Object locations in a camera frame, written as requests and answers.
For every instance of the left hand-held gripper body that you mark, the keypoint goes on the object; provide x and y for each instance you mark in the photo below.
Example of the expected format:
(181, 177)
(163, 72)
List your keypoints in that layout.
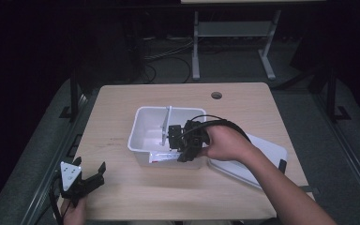
(70, 178)

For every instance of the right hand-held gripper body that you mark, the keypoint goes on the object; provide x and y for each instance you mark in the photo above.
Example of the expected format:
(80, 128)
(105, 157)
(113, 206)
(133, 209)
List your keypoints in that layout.
(197, 136)

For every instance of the white ointment tube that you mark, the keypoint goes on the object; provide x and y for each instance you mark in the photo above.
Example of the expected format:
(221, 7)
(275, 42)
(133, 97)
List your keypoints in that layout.
(162, 157)

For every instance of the white plastic storage box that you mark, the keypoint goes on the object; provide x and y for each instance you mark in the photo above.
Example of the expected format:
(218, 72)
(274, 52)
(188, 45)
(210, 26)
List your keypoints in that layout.
(147, 131)

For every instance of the person's right hand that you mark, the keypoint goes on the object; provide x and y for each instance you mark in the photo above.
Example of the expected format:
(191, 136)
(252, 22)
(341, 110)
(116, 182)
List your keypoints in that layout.
(228, 143)

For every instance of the person's left hand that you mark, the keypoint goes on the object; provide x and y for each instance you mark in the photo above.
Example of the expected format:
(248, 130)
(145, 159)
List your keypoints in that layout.
(73, 215)

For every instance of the grey tape strip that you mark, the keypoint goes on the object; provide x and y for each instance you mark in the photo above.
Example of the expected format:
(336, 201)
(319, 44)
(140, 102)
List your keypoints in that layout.
(312, 189)

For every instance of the aluminium rail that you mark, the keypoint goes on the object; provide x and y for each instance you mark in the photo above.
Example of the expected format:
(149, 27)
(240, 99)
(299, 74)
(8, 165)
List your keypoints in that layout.
(51, 170)
(350, 156)

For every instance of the black metal post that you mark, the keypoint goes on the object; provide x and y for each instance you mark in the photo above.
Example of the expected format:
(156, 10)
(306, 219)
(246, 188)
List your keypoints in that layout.
(331, 93)
(74, 93)

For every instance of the white metal table frame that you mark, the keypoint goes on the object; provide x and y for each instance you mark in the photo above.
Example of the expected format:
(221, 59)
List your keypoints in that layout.
(231, 28)

